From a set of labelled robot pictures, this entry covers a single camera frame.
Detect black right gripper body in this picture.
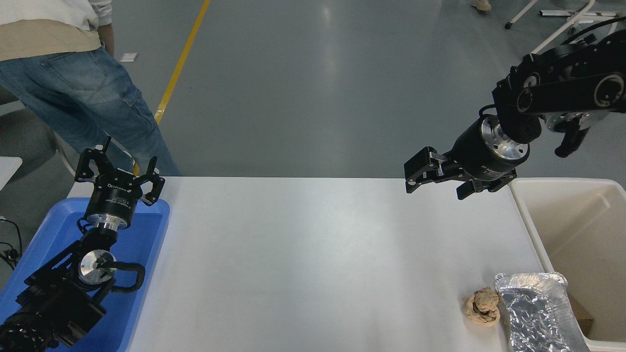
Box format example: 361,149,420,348
449,117,530,181

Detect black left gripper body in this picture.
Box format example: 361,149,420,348
87,169,144,221

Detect silver foil tray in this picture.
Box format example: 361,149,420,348
494,272,590,352

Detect blue plastic tray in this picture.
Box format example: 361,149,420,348
0,197,171,352

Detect white side table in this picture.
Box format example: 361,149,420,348
0,156,23,191

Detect large pale plastic bin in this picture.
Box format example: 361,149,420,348
509,177,626,352

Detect crumpled tan paper ball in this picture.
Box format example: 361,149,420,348
464,286,501,327

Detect black cables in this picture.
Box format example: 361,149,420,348
0,219,23,270

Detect white wheeled chair frame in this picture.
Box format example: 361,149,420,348
505,0,626,54

